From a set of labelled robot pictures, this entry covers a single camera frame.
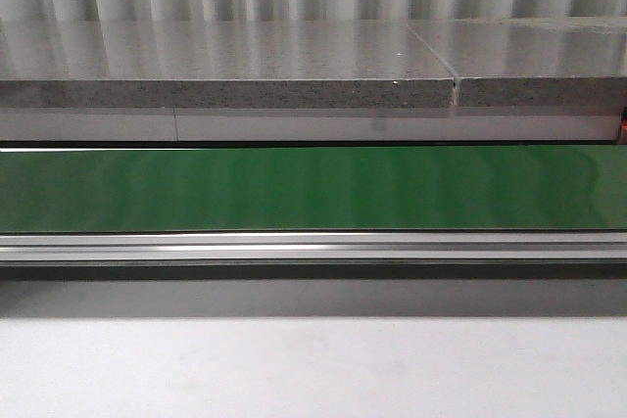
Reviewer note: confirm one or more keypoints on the green conveyor belt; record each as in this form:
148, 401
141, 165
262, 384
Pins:
482, 187

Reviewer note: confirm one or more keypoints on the grey stone slab right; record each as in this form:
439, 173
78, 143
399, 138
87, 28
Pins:
531, 63

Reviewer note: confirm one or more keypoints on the grey stone slab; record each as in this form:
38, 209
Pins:
219, 65
531, 63

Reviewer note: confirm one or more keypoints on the grey stone slab left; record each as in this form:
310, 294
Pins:
219, 65

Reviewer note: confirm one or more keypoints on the aluminium conveyor side rail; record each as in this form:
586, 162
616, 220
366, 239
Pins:
311, 248

